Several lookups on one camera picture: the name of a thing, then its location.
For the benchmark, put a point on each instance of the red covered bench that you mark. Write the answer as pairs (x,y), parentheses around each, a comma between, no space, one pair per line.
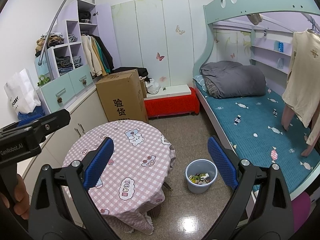
(170,103)

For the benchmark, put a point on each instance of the small blue box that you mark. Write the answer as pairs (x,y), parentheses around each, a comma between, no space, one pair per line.
(280,46)

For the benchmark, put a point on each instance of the black hanging coat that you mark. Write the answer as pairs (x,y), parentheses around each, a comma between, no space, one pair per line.
(107,52)

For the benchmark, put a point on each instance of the blue clothes hangers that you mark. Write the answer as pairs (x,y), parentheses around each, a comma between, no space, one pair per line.
(313,26)

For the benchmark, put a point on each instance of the dark folded clothes stack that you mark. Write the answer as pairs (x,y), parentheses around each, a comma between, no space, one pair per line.
(63,65)

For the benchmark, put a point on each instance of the green hanging garment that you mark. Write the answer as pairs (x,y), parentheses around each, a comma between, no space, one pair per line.
(103,60)

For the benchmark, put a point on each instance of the beige low cabinet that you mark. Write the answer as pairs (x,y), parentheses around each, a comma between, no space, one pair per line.
(90,110)

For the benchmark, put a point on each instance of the table leg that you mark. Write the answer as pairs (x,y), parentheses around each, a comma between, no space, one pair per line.
(167,187)

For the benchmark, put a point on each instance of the checked teal pillow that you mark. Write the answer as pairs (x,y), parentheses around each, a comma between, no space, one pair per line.
(198,80)

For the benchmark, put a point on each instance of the brown peel pieces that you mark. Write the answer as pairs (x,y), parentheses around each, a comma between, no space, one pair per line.
(200,181)

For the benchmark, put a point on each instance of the black clothes pile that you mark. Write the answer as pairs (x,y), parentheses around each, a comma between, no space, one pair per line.
(130,70)

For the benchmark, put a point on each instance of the white board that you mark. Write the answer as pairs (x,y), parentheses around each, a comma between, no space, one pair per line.
(175,90)

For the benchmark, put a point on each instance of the lavender stepped shelf cabinet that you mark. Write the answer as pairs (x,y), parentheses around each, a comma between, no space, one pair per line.
(52,97)

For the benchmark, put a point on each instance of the bed with teal cover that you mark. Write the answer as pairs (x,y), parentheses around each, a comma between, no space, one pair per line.
(250,120)

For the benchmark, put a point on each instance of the green artificial plant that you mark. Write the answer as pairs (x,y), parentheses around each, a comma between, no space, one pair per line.
(44,81)

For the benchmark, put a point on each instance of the person's left hand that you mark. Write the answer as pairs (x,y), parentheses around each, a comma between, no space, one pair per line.
(22,192)

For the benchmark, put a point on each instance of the large cardboard box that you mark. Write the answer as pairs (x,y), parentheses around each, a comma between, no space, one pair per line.
(122,97)

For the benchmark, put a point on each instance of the white paper bag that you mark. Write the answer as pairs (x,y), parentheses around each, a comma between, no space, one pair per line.
(21,92)

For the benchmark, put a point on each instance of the grey quilt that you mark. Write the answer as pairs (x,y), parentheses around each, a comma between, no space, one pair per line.
(232,80)

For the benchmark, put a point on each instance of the grey folded jeans stack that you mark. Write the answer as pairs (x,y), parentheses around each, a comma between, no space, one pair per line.
(77,62)

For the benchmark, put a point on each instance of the beige hanging shirt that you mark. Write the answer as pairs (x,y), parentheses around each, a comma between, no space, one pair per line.
(302,80)

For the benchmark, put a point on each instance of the grey metal handrail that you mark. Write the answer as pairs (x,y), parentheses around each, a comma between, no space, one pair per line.
(39,62)

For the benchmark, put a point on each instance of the white plastic bag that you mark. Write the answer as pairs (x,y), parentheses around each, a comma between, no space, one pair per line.
(153,87)

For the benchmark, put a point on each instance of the yellow packets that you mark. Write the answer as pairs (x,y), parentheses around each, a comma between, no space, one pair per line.
(193,179)

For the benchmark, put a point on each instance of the purple stool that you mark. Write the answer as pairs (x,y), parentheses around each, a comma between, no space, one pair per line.
(301,210)

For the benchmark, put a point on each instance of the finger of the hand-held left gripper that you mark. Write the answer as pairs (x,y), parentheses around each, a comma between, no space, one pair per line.
(52,121)

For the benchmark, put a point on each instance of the white wardrobe with butterfly stickers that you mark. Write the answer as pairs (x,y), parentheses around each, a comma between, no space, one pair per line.
(150,42)

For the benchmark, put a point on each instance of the blue plastic bin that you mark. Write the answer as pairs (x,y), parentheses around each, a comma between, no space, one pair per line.
(200,188)

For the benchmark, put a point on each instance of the black folded clothes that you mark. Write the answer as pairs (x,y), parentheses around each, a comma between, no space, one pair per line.
(85,16)

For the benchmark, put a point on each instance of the brown folded clothes stack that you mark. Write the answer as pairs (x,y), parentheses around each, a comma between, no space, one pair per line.
(50,41)

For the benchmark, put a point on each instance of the beige hanging cloth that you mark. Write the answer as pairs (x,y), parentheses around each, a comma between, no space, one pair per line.
(255,18)

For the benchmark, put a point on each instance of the round table pink checked cloth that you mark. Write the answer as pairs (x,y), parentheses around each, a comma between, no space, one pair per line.
(130,167)

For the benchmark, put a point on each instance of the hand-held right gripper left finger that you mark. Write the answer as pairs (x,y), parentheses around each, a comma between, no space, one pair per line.
(97,165)

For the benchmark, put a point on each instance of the yellow and white small box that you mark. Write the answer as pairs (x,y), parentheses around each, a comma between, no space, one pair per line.
(205,177)

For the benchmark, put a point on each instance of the small cardboard box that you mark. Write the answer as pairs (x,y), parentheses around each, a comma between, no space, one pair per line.
(143,88)

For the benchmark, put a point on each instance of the teal bunk bed frame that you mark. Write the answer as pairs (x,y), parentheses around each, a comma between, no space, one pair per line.
(275,2)

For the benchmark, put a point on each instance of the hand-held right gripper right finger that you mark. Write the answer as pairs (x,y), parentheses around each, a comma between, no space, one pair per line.
(222,165)

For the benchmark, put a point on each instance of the dark woven stool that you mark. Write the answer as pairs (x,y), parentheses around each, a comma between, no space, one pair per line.
(155,211)

